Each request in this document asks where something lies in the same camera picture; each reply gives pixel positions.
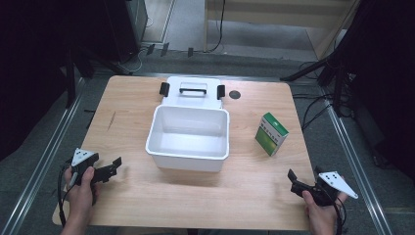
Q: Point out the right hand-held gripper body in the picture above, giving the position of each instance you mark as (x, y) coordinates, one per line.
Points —
(326, 192)

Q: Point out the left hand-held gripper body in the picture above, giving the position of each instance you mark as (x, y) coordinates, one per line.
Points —
(82, 156)

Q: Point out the green and white carton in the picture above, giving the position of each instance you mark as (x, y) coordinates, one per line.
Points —
(270, 137)

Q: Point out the white plastic storage box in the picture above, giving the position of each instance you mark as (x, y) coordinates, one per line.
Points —
(187, 140)

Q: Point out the person's right hand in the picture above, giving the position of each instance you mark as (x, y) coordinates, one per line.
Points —
(321, 215)

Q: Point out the person's left hand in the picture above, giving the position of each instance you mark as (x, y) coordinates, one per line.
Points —
(81, 196)

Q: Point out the white box lid black latches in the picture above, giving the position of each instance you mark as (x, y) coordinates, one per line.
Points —
(192, 98)

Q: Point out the round dark table grommet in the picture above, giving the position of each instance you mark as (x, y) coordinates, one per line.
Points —
(235, 95)

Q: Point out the black tripod stand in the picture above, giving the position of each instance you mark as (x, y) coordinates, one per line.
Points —
(326, 70)

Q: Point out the black cabinet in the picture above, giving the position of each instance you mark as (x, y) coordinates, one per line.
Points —
(125, 29)

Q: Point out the metal floor rail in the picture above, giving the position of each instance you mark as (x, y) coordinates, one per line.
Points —
(355, 163)
(36, 173)

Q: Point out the light wooden frame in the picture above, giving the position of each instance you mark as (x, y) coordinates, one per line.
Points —
(277, 19)

